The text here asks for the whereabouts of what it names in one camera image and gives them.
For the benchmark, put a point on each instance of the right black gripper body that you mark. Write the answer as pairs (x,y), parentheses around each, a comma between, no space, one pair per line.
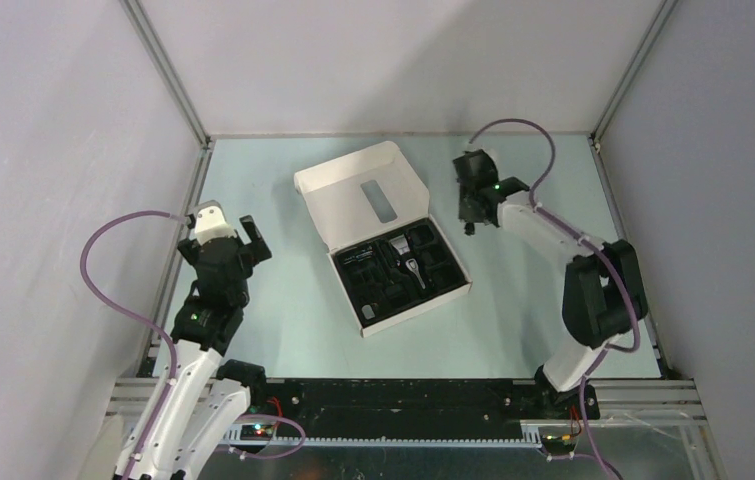
(465,211)

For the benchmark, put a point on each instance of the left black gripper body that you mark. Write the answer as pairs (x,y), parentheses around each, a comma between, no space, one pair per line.
(247,259)

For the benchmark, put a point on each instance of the white cardboard kit box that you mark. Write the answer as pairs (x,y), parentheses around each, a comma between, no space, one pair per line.
(362,195)

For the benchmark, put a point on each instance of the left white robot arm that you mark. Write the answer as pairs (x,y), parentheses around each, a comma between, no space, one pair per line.
(200,395)

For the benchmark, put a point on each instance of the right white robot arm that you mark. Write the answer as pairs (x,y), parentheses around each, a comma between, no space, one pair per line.
(603,296)

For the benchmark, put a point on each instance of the silver black hair clipper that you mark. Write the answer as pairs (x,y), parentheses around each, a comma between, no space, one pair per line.
(403,249)

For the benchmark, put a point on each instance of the black plastic tray insert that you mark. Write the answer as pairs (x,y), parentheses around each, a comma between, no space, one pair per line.
(383,293)

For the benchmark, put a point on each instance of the left control board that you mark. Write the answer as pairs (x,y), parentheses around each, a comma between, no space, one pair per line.
(257,432)

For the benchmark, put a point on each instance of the control board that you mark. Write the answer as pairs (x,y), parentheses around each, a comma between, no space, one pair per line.
(257,432)
(559,445)

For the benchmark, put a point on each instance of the right control board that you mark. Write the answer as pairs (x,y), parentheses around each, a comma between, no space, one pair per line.
(559,445)

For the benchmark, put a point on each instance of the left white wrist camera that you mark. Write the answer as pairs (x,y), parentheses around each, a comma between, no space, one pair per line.
(210,222)

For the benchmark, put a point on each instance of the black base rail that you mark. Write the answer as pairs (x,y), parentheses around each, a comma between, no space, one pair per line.
(423,409)

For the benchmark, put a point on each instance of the aluminium frame rail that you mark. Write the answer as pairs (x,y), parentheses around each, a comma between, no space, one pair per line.
(152,43)

